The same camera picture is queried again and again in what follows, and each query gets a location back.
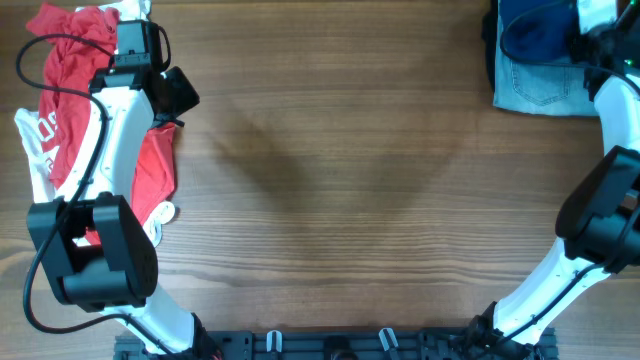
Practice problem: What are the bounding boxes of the blue t-shirt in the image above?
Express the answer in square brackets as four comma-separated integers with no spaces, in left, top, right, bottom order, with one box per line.
[499,0,578,62]

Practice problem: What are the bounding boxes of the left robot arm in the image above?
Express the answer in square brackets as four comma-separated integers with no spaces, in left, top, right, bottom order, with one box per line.
[27,20,222,359]

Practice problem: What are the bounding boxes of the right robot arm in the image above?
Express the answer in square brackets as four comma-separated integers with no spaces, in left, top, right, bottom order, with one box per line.
[455,0,639,359]

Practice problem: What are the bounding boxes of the folded light blue jeans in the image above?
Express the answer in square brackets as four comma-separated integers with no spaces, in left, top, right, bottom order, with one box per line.
[493,48,597,117]

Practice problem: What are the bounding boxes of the white t-shirt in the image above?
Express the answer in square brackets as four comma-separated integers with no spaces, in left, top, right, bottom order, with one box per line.
[14,0,176,246]

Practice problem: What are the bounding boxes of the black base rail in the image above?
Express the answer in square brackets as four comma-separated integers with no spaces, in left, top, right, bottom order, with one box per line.
[113,327,559,360]

